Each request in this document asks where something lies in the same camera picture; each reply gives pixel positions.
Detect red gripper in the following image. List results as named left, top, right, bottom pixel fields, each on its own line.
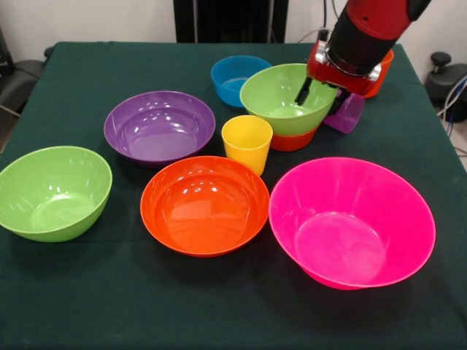
left=294, top=40, right=382, bottom=117

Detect purple plastic cup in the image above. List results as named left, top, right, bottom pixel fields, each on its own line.
left=323, top=93, right=366, bottom=135

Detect green plastic bowl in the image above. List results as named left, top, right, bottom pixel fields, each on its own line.
left=0, top=145, right=113, bottom=244
left=239, top=63, right=339, bottom=136

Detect pink plastic bowl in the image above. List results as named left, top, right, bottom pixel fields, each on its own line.
left=269, top=157, right=437, bottom=291

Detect large orange plastic bowl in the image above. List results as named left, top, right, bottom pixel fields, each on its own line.
left=140, top=155, right=271, bottom=258

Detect small orange plastic bowl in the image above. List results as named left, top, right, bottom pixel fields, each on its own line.
left=270, top=125, right=317, bottom=152

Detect orange plastic cup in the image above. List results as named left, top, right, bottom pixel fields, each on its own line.
left=364, top=49, right=395, bottom=99

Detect yellow plastic cup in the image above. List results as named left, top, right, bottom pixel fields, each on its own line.
left=221, top=114, right=274, bottom=176

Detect blue plastic bowl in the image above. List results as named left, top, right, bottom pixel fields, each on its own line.
left=210, top=55, right=273, bottom=109

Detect purple plastic bowl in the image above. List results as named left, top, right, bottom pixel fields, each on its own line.
left=103, top=90, right=217, bottom=169

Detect dark green tablecloth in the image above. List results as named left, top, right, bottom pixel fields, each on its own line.
left=0, top=41, right=467, bottom=350

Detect black chair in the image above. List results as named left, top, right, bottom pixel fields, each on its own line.
left=0, top=27, right=47, bottom=117

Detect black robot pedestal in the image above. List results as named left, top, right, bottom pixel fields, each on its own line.
left=173, top=0, right=289, bottom=44

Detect blue and white cables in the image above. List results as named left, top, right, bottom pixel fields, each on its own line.
left=436, top=74, right=467, bottom=127

